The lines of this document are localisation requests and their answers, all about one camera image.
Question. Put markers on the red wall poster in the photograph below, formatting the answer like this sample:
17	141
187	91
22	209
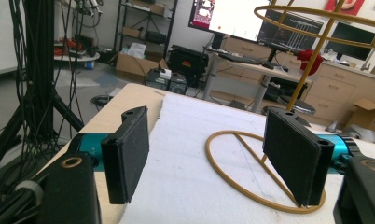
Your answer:
347	6

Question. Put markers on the black keyboard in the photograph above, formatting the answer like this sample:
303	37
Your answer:
241	59

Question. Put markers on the black equipment case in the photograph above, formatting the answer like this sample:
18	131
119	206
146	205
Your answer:
187	63

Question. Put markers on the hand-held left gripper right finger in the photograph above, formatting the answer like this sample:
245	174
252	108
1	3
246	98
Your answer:
297	155

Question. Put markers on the black metal stand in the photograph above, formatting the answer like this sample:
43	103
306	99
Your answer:
39	77

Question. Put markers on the wooden drawer cabinet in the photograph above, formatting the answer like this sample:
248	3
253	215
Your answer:
341	90

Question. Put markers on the grey height-adjustable desk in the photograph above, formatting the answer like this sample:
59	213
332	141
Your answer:
251	70

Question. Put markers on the round white table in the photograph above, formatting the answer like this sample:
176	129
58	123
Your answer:
76	57

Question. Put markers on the red cap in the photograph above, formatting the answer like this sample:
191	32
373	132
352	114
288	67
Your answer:
310	60

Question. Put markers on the white foam mat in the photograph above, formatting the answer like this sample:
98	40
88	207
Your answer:
182	161

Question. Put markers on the black metal shelf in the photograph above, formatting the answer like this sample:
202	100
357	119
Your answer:
145	25

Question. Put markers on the large bright monitor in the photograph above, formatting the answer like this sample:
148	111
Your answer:
235	15

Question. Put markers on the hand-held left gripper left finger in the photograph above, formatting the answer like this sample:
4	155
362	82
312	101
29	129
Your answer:
126	155

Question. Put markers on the dark monitor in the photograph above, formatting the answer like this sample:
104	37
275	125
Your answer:
352	39

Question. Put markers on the small cardboard box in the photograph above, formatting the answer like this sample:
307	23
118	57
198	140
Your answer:
367	116

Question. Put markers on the black round stool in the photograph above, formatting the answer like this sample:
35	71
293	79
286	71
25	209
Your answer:
296	105

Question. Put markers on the open cardboard box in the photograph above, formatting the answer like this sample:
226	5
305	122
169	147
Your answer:
136	65

